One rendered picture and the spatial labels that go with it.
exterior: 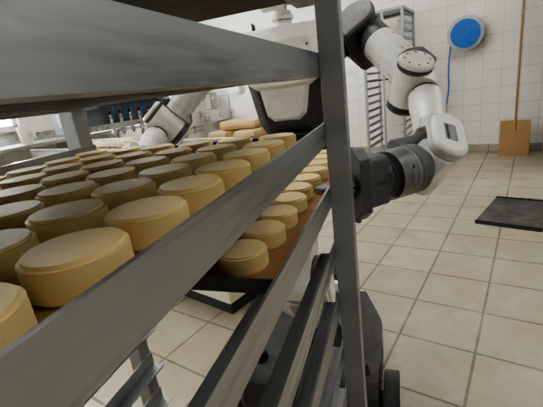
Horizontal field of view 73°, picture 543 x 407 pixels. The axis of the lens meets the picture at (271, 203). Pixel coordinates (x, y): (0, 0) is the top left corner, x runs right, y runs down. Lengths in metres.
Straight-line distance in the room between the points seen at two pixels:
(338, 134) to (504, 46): 4.96
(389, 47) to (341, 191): 0.55
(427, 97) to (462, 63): 4.62
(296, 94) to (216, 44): 0.87
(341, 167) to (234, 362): 0.35
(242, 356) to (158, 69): 0.17
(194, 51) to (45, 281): 0.12
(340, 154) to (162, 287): 0.39
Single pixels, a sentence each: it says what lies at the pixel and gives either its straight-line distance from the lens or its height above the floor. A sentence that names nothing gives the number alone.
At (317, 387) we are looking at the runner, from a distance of 0.47.
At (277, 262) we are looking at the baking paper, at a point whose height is 0.95.
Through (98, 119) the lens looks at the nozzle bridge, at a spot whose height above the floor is 1.08.
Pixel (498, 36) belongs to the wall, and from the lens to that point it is 5.44.
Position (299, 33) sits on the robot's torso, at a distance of 1.08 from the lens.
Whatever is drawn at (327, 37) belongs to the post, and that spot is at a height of 1.17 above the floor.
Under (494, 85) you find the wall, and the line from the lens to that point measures 5.44.
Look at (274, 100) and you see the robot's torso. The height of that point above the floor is 1.09.
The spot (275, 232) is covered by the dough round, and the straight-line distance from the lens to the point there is 0.40.
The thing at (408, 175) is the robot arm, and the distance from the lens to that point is 0.65.
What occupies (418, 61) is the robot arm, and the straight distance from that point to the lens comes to 0.91.
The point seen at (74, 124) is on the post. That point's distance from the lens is 0.72.
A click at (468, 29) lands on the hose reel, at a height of 1.49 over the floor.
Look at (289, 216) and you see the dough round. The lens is 0.45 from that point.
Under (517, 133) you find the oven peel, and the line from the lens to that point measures 5.22.
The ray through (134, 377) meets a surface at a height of 0.61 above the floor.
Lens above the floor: 1.12
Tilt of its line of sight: 17 degrees down
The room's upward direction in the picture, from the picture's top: 8 degrees counter-clockwise
